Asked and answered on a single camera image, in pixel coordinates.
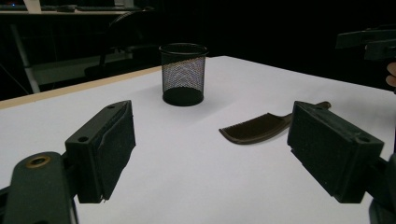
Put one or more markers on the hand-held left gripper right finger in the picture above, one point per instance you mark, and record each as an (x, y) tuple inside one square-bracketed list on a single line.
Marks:
[(330, 149)]

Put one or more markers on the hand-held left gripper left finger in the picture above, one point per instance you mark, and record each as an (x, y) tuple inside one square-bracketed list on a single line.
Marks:
[(102, 149)]

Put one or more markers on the black mesh pen holder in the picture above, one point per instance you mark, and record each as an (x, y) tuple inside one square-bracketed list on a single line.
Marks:
[(183, 74)]

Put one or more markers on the black folding chair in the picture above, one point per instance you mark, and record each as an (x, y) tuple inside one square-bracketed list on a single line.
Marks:
[(124, 34)]

